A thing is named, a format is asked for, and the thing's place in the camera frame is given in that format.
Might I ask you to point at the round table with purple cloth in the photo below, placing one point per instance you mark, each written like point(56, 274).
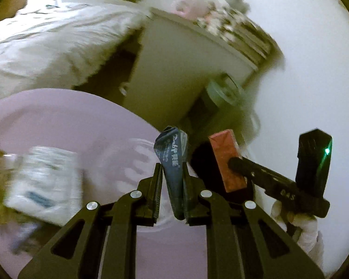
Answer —
point(90, 128)

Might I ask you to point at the white cabinet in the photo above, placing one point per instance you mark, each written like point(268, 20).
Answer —
point(174, 69)

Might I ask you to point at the pink plush toy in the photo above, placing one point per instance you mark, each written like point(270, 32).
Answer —
point(192, 5)

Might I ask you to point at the green plastic container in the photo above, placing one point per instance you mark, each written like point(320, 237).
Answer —
point(221, 93)

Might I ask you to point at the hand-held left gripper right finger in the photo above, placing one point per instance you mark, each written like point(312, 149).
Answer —
point(189, 197)

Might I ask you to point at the stack of books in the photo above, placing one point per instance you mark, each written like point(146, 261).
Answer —
point(250, 37)

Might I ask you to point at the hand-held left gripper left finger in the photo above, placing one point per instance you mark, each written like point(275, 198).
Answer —
point(157, 191)

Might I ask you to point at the red milk carton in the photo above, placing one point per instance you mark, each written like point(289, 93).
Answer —
point(225, 157)

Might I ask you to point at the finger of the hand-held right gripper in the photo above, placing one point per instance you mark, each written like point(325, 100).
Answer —
point(258, 173)

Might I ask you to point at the white tissue packet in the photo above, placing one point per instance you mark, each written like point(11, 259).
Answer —
point(43, 183)

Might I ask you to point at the person's right hand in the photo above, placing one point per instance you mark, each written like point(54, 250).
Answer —
point(306, 229)

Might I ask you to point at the dark blue packet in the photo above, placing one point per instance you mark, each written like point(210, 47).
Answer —
point(170, 165)

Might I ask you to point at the white bed blanket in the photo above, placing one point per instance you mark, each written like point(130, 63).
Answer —
point(46, 40)

